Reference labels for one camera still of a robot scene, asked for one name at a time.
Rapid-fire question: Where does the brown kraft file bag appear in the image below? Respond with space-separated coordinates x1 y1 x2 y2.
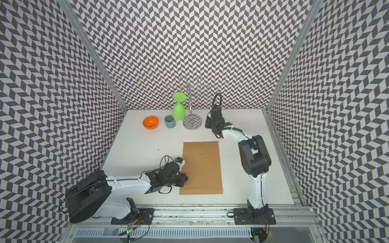
179 141 223 195

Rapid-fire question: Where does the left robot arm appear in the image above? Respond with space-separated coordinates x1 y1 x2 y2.
64 157 188 225

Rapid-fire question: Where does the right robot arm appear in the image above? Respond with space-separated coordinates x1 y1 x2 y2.
205 105 271 223

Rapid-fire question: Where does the chrome glass holder stand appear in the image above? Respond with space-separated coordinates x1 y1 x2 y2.
178 77 207 131

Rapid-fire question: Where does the green plastic wine glass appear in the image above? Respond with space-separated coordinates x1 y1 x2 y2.
172 92 187 120

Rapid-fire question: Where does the grey-blue cup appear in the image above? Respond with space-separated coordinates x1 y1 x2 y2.
164 115 176 129

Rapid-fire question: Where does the orange plastic bowl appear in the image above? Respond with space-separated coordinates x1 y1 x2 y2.
142 116 159 130

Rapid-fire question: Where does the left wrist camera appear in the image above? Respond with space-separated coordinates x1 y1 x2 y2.
174 157 185 168

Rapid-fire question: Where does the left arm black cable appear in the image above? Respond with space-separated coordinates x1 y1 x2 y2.
139 155 175 195

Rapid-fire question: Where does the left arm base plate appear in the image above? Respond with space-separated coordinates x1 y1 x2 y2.
111 208 155 225

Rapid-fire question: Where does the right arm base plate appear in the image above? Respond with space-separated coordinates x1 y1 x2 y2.
233 208 276 225

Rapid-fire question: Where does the aluminium front rail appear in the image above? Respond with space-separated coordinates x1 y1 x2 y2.
60 204 320 228

